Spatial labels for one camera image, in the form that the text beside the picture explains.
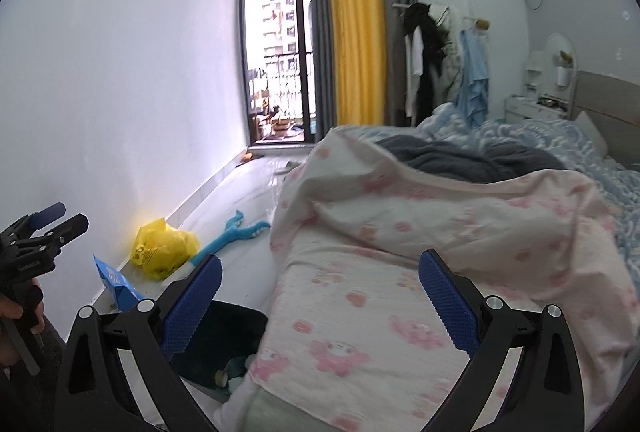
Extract dark green trash bin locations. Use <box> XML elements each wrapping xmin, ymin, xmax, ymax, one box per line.
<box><xmin>170</xmin><ymin>300</ymin><xmax>268</xmax><ymax>403</ymax></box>

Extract person's left hand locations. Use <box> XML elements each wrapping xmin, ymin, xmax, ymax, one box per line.
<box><xmin>1</xmin><ymin>279</ymin><xmax>44</xmax><ymax>377</ymax></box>

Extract blue snack bag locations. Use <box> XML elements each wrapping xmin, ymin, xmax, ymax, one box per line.
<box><xmin>93</xmin><ymin>257</ymin><xmax>144</xmax><ymax>312</ymax></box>

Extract yellow plastic bag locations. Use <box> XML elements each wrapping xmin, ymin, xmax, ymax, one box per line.
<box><xmin>129</xmin><ymin>218</ymin><xmax>201</xmax><ymax>281</ymax></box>

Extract blue plush toy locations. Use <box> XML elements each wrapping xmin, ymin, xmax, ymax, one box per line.
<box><xmin>189</xmin><ymin>210</ymin><xmax>271</xmax><ymax>267</ymax></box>

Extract pink cartoon print quilt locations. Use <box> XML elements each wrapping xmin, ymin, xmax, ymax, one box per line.
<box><xmin>211</xmin><ymin>125</ymin><xmax>640</xmax><ymax>432</ymax></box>

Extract blue floral quilt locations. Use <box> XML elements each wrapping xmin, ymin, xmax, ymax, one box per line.
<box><xmin>418</xmin><ymin>103</ymin><xmax>640</xmax><ymax>286</ymax></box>

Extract dark grey blanket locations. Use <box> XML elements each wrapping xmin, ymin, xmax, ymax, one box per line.
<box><xmin>376</xmin><ymin>135</ymin><xmax>565</xmax><ymax>184</ymax></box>

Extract grey bed headboard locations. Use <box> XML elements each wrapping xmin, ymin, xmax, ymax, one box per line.
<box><xmin>567</xmin><ymin>70</ymin><xmax>640</xmax><ymax>170</ymax></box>

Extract grey curtain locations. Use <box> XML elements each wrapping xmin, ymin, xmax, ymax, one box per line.
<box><xmin>311</xmin><ymin>0</ymin><xmax>337</xmax><ymax>142</ymax></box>

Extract white vanity shelf mirror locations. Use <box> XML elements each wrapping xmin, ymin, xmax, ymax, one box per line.
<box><xmin>504</xmin><ymin>33</ymin><xmax>577</xmax><ymax>123</ymax></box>

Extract black framed balcony door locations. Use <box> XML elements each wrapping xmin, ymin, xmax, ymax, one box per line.
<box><xmin>239</xmin><ymin>0</ymin><xmax>316</xmax><ymax>146</ymax></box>

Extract hanging clothes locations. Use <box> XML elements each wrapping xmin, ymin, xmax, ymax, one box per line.
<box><xmin>394</xmin><ymin>2</ymin><xmax>489</xmax><ymax>128</ymax></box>

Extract yellow curtain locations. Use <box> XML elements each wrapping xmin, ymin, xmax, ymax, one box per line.
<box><xmin>331</xmin><ymin>0</ymin><xmax>386</xmax><ymax>126</ymax></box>

